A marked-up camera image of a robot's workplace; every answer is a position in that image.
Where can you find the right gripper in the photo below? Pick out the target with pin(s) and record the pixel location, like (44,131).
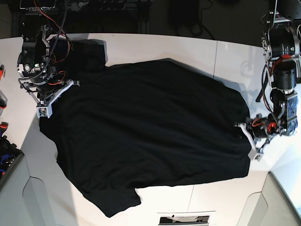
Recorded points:
(44,92)

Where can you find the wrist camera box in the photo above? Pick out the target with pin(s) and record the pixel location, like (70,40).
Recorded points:
(44,111)
(255,156)

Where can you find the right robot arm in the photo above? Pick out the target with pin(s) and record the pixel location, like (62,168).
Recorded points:
(45,46)

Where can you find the orange grey tool at edge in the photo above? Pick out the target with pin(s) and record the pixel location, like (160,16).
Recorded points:
(3,97)

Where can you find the grey bin with clothes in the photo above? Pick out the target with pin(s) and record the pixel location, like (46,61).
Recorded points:
(10,156)

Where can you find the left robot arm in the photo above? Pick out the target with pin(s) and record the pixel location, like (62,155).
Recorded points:
(281,73)

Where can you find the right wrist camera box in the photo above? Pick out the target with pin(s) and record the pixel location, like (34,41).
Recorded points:
(44,111)

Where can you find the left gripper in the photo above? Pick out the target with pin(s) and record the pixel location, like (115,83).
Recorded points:
(255,130)

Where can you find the black t-shirt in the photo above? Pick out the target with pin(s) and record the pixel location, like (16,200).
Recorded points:
(151,123)

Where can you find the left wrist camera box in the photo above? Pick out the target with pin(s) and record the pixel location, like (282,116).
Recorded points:
(255,156)

